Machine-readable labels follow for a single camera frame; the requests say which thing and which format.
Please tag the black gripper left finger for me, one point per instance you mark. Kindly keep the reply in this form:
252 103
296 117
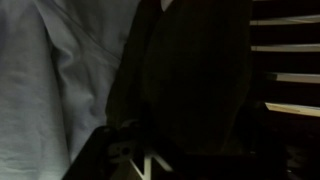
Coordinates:
96 156

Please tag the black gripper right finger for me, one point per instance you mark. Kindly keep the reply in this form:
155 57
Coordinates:
270 146

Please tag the black office chair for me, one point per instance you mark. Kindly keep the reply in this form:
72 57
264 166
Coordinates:
286 63

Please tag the light blue shirt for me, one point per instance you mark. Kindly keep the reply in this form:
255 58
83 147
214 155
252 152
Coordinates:
50 83

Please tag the black garment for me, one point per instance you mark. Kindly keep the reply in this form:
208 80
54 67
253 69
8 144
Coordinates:
190 76

